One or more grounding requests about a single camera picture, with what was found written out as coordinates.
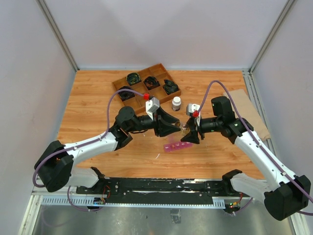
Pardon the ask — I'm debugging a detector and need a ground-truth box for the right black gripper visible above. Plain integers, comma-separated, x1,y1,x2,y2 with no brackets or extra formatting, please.
180,116,222,143

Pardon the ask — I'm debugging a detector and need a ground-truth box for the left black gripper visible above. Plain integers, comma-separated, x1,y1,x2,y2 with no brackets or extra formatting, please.
128,107,181,137

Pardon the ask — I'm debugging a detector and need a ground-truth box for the clear capsule bottle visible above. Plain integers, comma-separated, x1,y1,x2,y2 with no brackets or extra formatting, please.
180,124,190,136

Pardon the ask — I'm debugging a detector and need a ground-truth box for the white cap pill bottle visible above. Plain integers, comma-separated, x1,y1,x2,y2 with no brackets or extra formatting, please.
172,96,181,111

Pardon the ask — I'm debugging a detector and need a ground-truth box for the pink weekly pill organizer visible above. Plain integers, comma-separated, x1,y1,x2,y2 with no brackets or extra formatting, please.
163,136,193,153

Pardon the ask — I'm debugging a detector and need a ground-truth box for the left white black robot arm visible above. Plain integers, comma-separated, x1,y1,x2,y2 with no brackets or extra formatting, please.
32,106,180,194

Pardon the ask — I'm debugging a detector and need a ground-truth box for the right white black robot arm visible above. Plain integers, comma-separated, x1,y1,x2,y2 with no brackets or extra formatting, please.
182,96,311,221

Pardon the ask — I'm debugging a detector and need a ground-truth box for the green blue coiled belt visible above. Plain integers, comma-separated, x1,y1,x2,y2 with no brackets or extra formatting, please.
163,79,179,95

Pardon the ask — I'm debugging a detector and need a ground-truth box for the black red coiled belt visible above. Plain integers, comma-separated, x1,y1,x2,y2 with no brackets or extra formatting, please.
144,76,160,90

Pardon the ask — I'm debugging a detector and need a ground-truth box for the wooden compartment tray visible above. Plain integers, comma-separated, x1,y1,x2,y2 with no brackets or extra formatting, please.
112,63,181,114

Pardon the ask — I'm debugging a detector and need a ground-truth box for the green yellow coiled belt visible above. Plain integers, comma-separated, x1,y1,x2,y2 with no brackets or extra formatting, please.
126,72,141,86

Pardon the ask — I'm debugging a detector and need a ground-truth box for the light wooden board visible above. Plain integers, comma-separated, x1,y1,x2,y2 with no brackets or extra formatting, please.
229,89,270,141

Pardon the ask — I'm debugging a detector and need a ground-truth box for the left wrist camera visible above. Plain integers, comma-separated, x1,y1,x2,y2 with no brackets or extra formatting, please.
145,97,160,120

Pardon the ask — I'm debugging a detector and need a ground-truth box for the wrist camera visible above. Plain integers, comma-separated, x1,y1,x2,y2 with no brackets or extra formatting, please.
186,103,201,118
145,97,160,120

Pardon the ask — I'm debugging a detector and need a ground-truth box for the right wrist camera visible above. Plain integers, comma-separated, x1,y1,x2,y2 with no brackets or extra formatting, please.
186,103,201,118

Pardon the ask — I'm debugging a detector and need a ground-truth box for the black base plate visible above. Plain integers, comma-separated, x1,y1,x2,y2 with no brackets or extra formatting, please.
76,178,241,202

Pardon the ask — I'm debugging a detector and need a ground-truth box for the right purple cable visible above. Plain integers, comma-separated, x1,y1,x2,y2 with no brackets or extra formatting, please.
195,80,313,217

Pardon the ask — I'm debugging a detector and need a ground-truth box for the purple cable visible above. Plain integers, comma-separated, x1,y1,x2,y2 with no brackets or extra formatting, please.
32,89,150,212
195,80,313,217

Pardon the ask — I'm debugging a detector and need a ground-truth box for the grey slotted cable duct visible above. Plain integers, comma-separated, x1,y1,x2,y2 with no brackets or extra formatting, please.
41,194,225,209

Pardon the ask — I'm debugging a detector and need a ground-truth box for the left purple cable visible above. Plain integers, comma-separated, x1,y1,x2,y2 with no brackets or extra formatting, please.
32,89,150,212

